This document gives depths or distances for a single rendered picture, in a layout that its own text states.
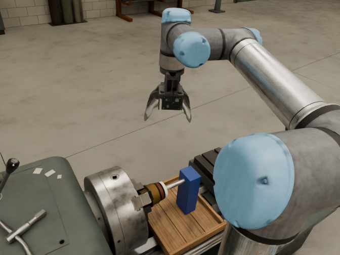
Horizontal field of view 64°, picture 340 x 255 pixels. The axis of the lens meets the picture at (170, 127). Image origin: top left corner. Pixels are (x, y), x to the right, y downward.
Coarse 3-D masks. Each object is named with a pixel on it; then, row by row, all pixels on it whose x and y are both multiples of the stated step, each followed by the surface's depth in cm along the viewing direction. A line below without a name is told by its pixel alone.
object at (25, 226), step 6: (42, 210) 79; (36, 216) 77; (42, 216) 78; (24, 222) 75; (30, 222) 76; (18, 228) 73; (24, 228) 74; (12, 234) 72; (18, 234) 73; (6, 240) 71; (12, 240) 71
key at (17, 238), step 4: (0, 220) 75; (0, 224) 74; (4, 224) 74; (4, 228) 74; (8, 228) 74; (8, 232) 73; (16, 236) 72; (16, 240) 71; (20, 240) 71; (20, 244) 71; (24, 244) 70; (24, 248) 70; (28, 248) 70; (28, 252) 69
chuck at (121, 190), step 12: (108, 168) 104; (120, 168) 101; (108, 180) 95; (120, 180) 95; (108, 192) 91; (120, 192) 92; (132, 192) 93; (120, 204) 90; (132, 204) 91; (120, 216) 89; (132, 216) 90; (144, 216) 92; (132, 228) 90; (144, 228) 93; (132, 240) 92; (144, 240) 96
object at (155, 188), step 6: (144, 186) 110; (150, 186) 109; (156, 186) 110; (162, 186) 110; (138, 192) 110; (144, 192) 108; (156, 192) 108; (162, 192) 109; (156, 198) 107; (162, 198) 110; (150, 204) 110
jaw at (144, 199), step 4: (148, 192) 101; (140, 196) 95; (144, 196) 96; (148, 196) 96; (152, 196) 105; (132, 200) 92; (136, 200) 93; (140, 200) 95; (144, 200) 95; (148, 200) 96; (136, 204) 92; (140, 204) 93; (144, 204) 95; (136, 208) 92
